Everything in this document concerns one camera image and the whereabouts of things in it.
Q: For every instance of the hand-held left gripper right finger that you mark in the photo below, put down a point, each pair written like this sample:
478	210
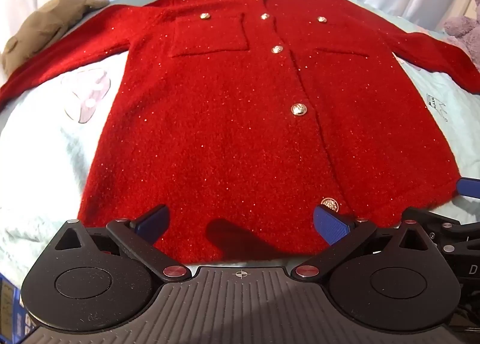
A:
332	226

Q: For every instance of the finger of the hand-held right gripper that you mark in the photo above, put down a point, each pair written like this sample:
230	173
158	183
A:
435	220
470	187

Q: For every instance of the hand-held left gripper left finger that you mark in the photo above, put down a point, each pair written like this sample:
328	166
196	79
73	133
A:
153	221

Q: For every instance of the red knit cardigan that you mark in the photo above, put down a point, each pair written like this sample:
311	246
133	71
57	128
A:
232	122

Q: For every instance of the light green printed blanket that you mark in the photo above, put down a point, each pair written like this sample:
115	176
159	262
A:
45	164

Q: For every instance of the purple plush toy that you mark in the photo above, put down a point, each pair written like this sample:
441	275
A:
465	28

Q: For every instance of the blue box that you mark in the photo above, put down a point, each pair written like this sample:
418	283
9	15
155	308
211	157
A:
9	306

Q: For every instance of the brown plush toy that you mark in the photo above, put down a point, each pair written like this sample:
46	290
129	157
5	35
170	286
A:
48	25

